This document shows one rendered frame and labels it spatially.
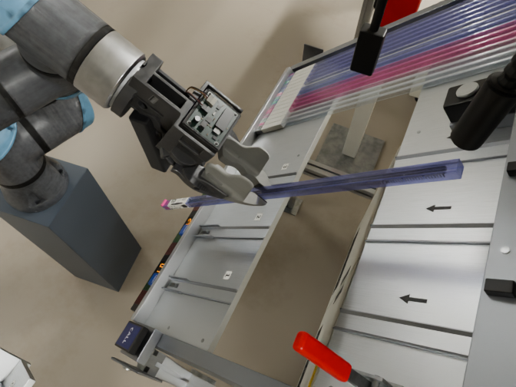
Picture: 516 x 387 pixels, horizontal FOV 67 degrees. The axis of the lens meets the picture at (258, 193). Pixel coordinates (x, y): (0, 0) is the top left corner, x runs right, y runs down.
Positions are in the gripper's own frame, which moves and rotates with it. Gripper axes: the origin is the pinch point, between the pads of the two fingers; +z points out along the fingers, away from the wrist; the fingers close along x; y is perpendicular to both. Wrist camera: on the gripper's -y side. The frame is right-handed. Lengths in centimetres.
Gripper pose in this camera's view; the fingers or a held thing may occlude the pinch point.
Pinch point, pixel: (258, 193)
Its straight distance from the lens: 51.2
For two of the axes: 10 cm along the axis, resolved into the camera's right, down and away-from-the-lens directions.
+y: 4.8, -2.3, -8.5
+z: 7.6, 5.8, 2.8
